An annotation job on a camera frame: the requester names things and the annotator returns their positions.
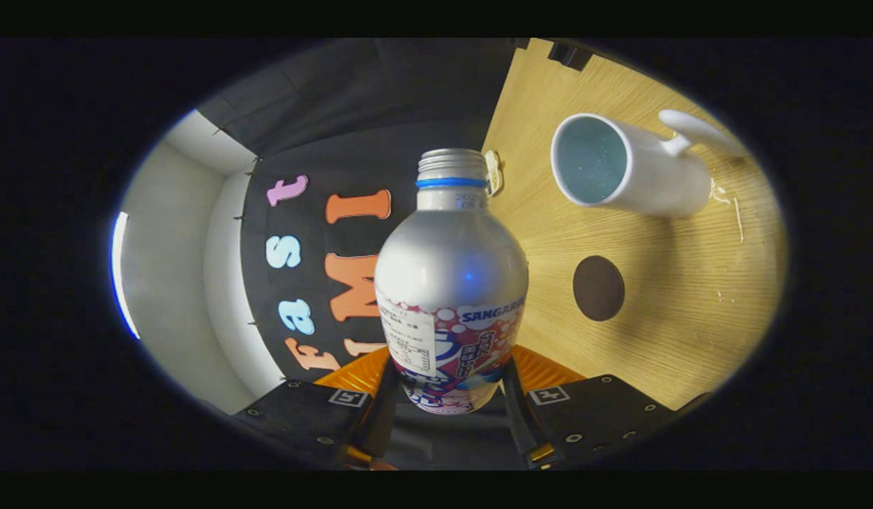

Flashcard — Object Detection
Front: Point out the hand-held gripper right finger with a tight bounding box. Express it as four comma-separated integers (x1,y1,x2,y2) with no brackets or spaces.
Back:
502,345,681,469

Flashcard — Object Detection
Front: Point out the small white tray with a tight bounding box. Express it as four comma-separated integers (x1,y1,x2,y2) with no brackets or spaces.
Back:
484,149,505,197

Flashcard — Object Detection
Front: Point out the ceiling light strip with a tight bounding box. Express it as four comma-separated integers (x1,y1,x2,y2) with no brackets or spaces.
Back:
111,211,141,340

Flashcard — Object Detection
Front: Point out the black backdrop cloth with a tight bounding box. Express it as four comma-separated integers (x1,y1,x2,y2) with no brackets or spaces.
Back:
196,39,532,467

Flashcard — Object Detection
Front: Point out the round dark brown coaster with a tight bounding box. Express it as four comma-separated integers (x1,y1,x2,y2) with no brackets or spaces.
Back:
573,255,626,322

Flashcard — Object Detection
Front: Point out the white cup blue inside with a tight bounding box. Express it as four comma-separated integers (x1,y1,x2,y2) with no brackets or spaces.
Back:
551,108,748,218

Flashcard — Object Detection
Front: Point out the wooden table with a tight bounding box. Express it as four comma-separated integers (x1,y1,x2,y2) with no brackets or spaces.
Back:
481,39,789,411

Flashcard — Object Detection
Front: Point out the silver juice bottle colourful label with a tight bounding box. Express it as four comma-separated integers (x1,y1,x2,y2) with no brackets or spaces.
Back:
374,148,529,416

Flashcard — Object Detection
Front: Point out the black table clamp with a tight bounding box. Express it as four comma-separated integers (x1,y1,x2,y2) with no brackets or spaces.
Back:
547,41,592,71

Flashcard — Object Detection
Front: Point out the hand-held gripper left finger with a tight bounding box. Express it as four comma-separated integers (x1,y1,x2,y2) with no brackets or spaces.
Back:
231,346,402,469

